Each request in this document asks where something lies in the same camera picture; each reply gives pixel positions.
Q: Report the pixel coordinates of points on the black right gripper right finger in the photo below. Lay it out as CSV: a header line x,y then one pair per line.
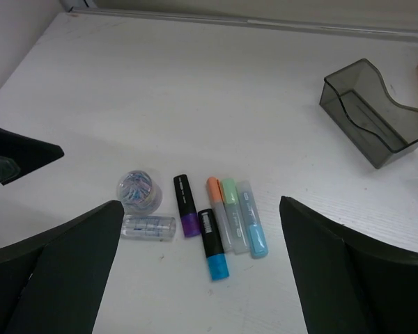
x,y
348,282

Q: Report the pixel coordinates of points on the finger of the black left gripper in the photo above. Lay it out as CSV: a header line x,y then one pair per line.
x,y
21,155

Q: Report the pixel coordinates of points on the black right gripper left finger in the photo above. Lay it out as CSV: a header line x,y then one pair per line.
x,y
53,282

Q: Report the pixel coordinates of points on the blue cap highlighter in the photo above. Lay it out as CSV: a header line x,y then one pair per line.
x,y
257,242

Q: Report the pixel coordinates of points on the black marker blue cap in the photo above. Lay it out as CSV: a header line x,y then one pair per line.
x,y
212,244

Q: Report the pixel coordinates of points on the green cap highlighter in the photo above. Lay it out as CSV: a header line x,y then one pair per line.
x,y
234,215

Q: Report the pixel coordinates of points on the orange cap highlighter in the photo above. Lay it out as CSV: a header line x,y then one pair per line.
x,y
217,204

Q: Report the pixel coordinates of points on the black marker purple cap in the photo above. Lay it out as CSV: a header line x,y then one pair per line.
x,y
186,206

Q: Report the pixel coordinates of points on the round clear paperclip box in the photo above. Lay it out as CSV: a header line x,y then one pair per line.
x,y
139,193

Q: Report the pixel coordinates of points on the smoky grey plastic tray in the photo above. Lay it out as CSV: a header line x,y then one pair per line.
x,y
357,100

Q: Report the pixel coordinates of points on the aluminium back rail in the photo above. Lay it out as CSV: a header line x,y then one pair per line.
x,y
272,24

